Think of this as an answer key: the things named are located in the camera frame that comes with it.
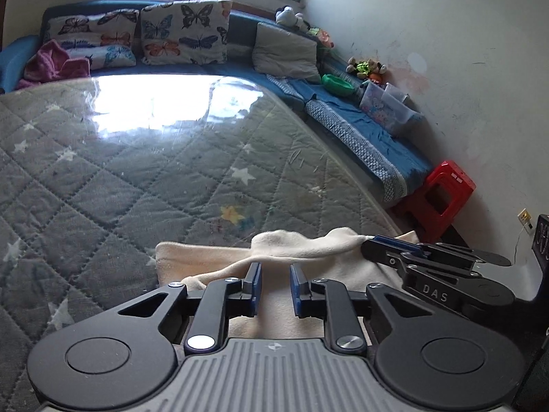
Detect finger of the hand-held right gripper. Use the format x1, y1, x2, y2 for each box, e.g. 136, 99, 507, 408
402, 266, 486, 316
361, 235, 477, 275

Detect brown and green plush toys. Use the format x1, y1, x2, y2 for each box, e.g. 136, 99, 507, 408
347, 57, 389, 82

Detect cream fleece garment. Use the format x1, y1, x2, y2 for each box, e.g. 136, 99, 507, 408
154, 227, 419, 340

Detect pink cloth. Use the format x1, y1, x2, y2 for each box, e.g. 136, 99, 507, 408
17, 38, 92, 91

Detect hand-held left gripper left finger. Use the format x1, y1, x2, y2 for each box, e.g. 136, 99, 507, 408
116, 262, 263, 355

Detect square butterfly print pillow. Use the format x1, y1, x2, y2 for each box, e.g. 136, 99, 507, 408
141, 0, 232, 66

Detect panda plush toy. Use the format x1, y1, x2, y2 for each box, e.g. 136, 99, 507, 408
274, 6, 309, 33

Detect green bowl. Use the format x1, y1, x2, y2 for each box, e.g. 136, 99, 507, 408
322, 74, 356, 97

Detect orange and green toy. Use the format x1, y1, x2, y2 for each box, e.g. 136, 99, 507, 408
306, 28, 333, 48

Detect clear plastic storage box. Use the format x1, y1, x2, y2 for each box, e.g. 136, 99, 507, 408
359, 81, 419, 136

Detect grey pillow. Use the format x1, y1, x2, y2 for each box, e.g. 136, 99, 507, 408
252, 21, 320, 84

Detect blue sofa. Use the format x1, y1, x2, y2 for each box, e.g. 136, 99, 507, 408
0, 0, 434, 202

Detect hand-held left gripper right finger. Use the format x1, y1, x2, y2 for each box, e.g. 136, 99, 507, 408
289, 264, 430, 355

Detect red plastic stool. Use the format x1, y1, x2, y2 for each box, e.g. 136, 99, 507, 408
395, 160, 477, 245

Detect wide butterfly print pillow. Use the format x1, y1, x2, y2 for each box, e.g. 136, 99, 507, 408
43, 9, 140, 69

